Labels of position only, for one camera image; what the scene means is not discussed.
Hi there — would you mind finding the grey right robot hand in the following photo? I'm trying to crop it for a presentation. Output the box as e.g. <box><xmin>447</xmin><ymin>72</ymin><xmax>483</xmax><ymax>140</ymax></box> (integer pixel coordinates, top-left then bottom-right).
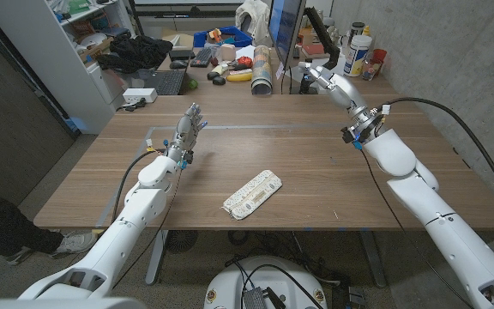
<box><xmin>297</xmin><ymin>61</ymin><xmax>371</xmax><ymax>121</ymax></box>

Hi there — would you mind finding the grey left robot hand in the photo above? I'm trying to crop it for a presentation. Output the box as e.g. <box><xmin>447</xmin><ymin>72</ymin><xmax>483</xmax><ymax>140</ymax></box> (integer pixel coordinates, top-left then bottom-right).
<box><xmin>164</xmin><ymin>102</ymin><xmax>208</xmax><ymax>164</ymax></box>

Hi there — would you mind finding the clear glass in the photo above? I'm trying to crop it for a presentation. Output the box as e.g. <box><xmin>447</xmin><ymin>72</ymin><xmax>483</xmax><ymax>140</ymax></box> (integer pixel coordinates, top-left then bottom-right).
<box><xmin>361</xmin><ymin>58</ymin><xmax>381</xmax><ymax>82</ymax></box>

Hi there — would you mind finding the white canister blue label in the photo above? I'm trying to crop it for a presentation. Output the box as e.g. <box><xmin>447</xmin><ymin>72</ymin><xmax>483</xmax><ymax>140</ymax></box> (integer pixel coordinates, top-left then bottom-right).
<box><xmin>343</xmin><ymin>34</ymin><xmax>373</xmax><ymax>78</ymax></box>

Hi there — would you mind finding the black laptop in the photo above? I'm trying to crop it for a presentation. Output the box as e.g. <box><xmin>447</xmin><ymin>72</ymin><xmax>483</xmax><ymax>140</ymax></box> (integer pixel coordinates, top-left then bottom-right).
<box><xmin>137</xmin><ymin>68</ymin><xmax>187</xmax><ymax>96</ymax></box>

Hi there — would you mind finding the white power strip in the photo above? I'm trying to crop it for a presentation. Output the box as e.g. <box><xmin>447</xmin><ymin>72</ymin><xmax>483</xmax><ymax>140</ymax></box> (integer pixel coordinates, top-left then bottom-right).
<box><xmin>122</xmin><ymin>88</ymin><xmax>159</xmax><ymax>105</ymax></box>

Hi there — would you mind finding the white bottle black cap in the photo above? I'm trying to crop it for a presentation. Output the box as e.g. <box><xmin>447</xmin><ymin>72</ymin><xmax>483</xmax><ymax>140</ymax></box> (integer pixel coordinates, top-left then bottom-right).
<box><xmin>349</xmin><ymin>21</ymin><xmax>366</xmax><ymax>44</ymax></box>

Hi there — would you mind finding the black keyboard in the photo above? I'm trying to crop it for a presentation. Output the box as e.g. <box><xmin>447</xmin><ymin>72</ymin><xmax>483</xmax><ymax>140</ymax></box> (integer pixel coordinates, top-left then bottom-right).
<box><xmin>190</xmin><ymin>46</ymin><xmax>214</xmax><ymax>69</ymax></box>

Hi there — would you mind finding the black case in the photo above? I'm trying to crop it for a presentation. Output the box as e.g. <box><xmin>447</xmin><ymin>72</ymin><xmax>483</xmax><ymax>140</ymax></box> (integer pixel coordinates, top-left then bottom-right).
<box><xmin>168</xmin><ymin>49</ymin><xmax>196</xmax><ymax>61</ymax></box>

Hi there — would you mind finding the patterned cylindrical tube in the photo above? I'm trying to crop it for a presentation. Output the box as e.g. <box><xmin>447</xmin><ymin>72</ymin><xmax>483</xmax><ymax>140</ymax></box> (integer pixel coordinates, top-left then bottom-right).
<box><xmin>250</xmin><ymin>45</ymin><xmax>274</xmax><ymax>96</ymax></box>

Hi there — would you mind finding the black computer monitor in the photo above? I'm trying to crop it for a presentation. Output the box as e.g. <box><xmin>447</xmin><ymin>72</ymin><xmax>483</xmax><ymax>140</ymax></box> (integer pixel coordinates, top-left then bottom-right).
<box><xmin>267</xmin><ymin>0</ymin><xmax>307</xmax><ymax>70</ymax></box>

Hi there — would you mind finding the beige cup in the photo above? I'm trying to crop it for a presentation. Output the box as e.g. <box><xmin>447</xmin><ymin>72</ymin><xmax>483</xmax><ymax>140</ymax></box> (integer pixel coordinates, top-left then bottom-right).
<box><xmin>220</xmin><ymin>43</ymin><xmax>238</xmax><ymax>62</ymax></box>

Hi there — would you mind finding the white flat snack packet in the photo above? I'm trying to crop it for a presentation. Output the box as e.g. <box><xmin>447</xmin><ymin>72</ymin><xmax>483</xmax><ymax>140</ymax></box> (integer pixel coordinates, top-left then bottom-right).
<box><xmin>221</xmin><ymin>169</ymin><xmax>283</xmax><ymax>221</ymax></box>

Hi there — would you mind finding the black cloth pile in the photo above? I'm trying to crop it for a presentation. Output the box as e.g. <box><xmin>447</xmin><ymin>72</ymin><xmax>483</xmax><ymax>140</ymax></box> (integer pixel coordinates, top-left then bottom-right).
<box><xmin>95</xmin><ymin>33</ymin><xmax>174</xmax><ymax>74</ymax></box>

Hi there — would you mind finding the blue plastic bin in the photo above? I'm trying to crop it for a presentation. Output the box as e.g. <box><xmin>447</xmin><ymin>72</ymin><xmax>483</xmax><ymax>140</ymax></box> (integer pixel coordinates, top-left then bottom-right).
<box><xmin>192</xmin><ymin>25</ymin><xmax>254</xmax><ymax>49</ymax></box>

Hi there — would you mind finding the white garment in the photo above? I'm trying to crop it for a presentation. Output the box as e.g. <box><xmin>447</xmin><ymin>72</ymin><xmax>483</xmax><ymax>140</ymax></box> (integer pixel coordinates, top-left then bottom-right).
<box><xmin>234</xmin><ymin>0</ymin><xmax>270</xmax><ymax>46</ymax></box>

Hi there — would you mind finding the grey metal table leg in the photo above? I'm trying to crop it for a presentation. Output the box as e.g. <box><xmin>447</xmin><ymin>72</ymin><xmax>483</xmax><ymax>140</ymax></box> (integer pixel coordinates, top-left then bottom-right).
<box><xmin>144</xmin><ymin>229</ymin><xmax>169</xmax><ymax>287</ymax></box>
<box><xmin>360</xmin><ymin>230</ymin><xmax>388</xmax><ymax>288</ymax></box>

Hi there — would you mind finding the grey white sneaker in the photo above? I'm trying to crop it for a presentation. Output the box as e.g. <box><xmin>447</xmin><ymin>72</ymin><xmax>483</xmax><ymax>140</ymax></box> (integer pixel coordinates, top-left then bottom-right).
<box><xmin>49</xmin><ymin>230</ymin><xmax>99</xmax><ymax>258</ymax></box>

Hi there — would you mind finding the white shelf unit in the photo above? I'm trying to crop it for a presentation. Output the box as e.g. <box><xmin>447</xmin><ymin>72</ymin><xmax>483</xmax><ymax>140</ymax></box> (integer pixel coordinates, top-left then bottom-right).
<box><xmin>0</xmin><ymin>0</ymin><xmax>136</xmax><ymax>135</ymax></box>

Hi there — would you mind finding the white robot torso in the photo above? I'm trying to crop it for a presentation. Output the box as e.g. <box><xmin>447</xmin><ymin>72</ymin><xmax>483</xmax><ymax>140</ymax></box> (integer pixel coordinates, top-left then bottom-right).
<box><xmin>203</xmin><ymin>256</ymin><xmax>328</xmax><ymax>309</ymax></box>

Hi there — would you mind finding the person's black trouser leg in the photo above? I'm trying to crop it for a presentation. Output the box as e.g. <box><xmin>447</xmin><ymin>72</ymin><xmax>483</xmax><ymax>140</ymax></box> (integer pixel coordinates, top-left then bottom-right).
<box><xmin>0</xmin><ymin>182</ymin><xmax>66</xmax><ymax>258</ymax></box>

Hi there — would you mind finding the black monitor cable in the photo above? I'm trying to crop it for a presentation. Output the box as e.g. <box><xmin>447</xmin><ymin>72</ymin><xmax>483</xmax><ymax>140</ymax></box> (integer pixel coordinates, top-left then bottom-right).
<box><xmin>280</xmin><ymin>64</ymin><xmax>294</xmax><ymax>95</ymax></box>

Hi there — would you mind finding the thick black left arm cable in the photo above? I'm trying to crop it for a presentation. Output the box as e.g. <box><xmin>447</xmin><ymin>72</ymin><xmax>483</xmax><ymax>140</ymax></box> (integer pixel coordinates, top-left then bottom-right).
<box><xmin>111</xmin><ymin>148</ymin><xmax>166</xmax><ymax>224</ymax></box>

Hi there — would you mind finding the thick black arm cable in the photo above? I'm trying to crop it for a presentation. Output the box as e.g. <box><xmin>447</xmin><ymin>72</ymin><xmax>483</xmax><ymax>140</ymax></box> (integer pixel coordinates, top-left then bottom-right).
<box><xmin>375</xmin><ymin>96</ymin><xmax>494</xmax><ymax>214</ymax></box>
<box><xmin>111</xmin><ymin>148</ymin><xmax>166</xmax><ymax>224</ymax></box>

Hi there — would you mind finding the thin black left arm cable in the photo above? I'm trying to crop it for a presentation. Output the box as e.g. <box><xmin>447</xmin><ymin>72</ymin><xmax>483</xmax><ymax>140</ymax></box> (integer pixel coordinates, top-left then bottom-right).
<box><xmin>111</xmin><ymin>169</ymin><xmax>184</xmax><ymax>288</ymax></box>

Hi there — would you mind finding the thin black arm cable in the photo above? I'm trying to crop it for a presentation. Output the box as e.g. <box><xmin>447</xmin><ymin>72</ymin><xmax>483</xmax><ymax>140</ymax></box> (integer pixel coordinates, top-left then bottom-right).
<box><xmin>111</xmin><ymin>169</ymin><xmax>184</xmax><ymax>288</ymax></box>
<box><xmin>358</xmin><ymin>145</ymin><xmax>475</xmax><ymax>309</ymax></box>

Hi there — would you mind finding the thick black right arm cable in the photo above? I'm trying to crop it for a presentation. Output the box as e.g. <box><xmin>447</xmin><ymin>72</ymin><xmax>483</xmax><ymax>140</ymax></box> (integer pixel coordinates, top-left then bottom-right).
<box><xmin>375</xmin><ymin>96</ymin><xmax>494</xmax><ymax>214</ymax></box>

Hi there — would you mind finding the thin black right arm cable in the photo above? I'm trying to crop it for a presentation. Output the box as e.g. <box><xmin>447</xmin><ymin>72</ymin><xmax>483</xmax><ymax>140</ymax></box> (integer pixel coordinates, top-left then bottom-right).
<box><xmin>358</xmin><ymin>145</ymin><xmax>475</xmax><ymax>309</ymax></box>

